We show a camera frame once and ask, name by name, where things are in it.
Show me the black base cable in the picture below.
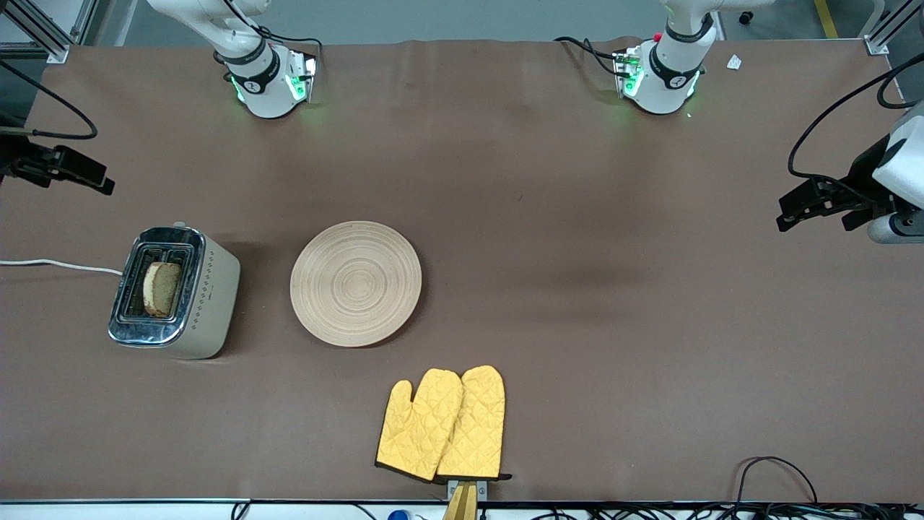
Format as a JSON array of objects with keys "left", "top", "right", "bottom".
[
  {"left": 554, "top": 36, "right": 622, "bottom": 77},
  {"left": 256, "top": 25, "right": 326, "bottom": 50}
]

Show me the brown table cover sheet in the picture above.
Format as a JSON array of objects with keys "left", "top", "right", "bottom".
[{"left": 0, "top": 36, "right": 924, "bottom": 504}]

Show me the slice of brown-crust bread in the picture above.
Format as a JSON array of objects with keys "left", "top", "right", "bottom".
[{"left": 142, "top": 261, "right": 183, "bottom": 319}]

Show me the beige and chrome toaster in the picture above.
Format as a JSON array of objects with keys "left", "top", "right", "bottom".
[{"left": 108, "top": 222, "right": 241, "bottom": 360}]

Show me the black left base cable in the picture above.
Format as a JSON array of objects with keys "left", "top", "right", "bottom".
[{"left": 554, "top": 36, "right": 622, "bottom": 77}]

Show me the round wooden plate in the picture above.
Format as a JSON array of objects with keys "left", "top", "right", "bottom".
[{"left": 290, "top": 220, "right": 423, "bottom": 348}]

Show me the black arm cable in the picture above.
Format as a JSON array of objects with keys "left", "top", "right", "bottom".
[
  {"left": 787, "top": 54, "right": 924, "bottom": 203},
  {"left": 0, "top": 61, "right": 99, "bottom": 140}
]

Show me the black cable bundle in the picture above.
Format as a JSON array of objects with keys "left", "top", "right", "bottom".
[{"left": 505, "top": 502, "right": 924, "bottom": 520}]

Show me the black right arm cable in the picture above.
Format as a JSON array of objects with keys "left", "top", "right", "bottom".
[{"left": 0, "top": 61, "right": 99, "bottom": 140}]

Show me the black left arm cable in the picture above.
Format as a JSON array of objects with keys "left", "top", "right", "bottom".
[{"left": 787, "top": 54, "right": 924, "bottom": 203}]

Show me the aluminium frame profile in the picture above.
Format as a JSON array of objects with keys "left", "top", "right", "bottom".
[
  {"left": 863, "top": 0, "right": 924, "bottom": 56},
  {"left": 0, "top": 0, "right": 98, "bottom": 64}
]

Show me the wooden clamp with metal bracket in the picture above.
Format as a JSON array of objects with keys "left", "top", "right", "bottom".
[{"left": 442, "top": 479, "right": 489, "bottom": 520}]

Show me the yellow quilted oven mitt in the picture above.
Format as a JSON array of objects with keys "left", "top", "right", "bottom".
[
  {"left": 375, "top": 368, "right": 464, "bottom": 483},
  {"left": 437, "top": 365, "right": 512, "bottom": 483}
]

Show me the black looped cable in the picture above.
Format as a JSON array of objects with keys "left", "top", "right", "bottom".
[{"left": 735, "top": 456, "right": 819, "bottom": 504}]

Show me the white toaster power cable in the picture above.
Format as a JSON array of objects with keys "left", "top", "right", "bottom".
[{"left": 0, "top": 259, "right": 123, "bottom": 276}]

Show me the black right base cable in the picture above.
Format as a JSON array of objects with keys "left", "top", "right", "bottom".
[{"left": 256, "top": 25, "right": 326, "bottom": 50}]

